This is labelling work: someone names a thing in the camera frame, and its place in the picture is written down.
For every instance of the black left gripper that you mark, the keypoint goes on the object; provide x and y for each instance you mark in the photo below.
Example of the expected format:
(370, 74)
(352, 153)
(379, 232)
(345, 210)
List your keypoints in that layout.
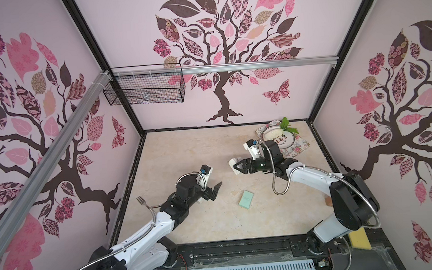
(215, 192)

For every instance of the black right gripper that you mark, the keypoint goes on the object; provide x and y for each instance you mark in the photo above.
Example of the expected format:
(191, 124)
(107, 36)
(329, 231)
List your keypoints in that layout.
(249, 166)

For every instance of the white lift-off box lid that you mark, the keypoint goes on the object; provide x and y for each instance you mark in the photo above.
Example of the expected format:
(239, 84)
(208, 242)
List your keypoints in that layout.
(232, 162)

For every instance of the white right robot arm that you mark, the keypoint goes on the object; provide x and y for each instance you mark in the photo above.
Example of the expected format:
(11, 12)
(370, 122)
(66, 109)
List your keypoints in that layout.
(354, 205)

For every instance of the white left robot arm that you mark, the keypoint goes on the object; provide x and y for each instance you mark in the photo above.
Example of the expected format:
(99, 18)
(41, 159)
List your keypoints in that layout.
(150, 248)

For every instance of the mint green card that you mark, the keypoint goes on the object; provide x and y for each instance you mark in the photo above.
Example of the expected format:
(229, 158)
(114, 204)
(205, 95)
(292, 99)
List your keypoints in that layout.
(246, 199)

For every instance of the white toy radish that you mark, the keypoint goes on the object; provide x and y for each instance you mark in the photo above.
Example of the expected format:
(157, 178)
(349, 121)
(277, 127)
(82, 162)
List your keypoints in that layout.
(277, 131)

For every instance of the white round printed plate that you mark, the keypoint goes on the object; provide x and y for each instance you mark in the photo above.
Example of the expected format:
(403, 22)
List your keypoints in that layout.
(283, 138)

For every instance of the floral rectangular tray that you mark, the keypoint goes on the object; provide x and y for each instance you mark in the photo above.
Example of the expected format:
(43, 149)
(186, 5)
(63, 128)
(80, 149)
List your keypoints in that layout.
(293, 151)

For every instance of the silver metal fork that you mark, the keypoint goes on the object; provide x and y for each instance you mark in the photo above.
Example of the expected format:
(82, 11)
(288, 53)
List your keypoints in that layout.
(144, 203)

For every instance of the yellow sponge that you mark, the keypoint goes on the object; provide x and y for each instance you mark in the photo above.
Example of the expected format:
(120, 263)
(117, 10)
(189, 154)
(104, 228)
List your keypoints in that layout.
(359, 239)

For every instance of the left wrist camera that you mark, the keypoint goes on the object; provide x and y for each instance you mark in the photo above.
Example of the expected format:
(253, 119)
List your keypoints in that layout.
(205, 170)

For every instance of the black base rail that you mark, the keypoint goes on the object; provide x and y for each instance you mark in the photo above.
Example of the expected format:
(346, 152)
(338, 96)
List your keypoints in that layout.
(296, 246)

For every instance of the rear aluminium rail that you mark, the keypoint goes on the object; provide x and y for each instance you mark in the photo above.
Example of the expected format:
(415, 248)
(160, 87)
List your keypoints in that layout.
(233, 67)

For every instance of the aluminium rail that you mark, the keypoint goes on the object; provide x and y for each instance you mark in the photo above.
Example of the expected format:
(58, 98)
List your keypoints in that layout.
(233, 67)
(20, 207)

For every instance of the black wire basket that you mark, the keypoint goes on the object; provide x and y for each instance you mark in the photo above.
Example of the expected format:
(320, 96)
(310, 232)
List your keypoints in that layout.
(146, 84)

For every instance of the left aluminium rail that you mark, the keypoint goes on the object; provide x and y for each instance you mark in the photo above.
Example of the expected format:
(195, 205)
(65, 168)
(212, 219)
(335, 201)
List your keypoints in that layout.
(20, 207)

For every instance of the black corner frame post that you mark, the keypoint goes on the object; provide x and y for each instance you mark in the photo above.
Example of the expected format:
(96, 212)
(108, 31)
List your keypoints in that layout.
(351, 36)

